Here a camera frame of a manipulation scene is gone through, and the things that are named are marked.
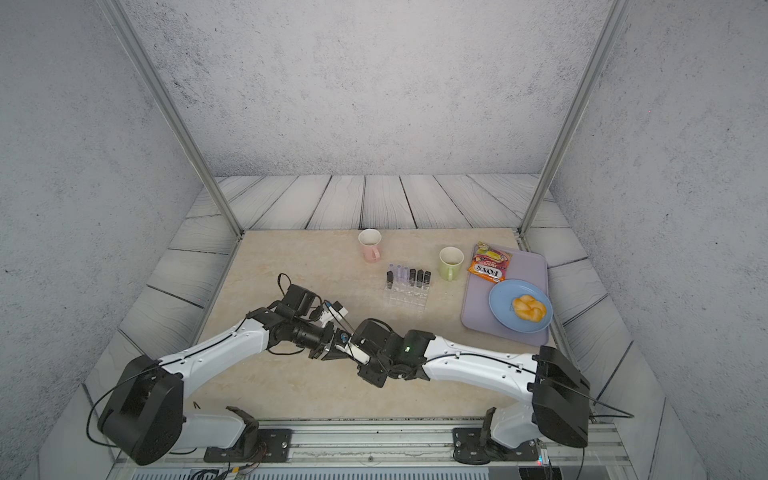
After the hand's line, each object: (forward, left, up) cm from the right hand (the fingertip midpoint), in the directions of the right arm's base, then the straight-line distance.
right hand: (366, 362), depth 76 cm
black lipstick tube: (+30, -5, -4) cm, 30 cm away
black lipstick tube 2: (+30, -12, -5) cm, 33 cm away
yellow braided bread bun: (+21, -49, -10) cm, 54 cm away
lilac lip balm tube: (+30, -9, -3) cm, 31 cm away
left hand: (0, +3, +3) cm, 4 cm away
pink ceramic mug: (+44, +2, -2) cm, 44 cm away
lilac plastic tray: (+21, -33, -11) cm, 40 cm away
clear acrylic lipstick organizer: (+27, -11, -7) cm, 30 cm away
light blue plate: (+23, -41, -10) cm, 48 cm away
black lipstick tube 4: (+28, -17, -4) cm, 33 cm away
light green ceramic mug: (+34, -25, -3) cm, 42 cm away
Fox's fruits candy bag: (+39, -40, -9) cm, 57 cm away
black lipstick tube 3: (+30, -15, -5) cm, 34 cm away
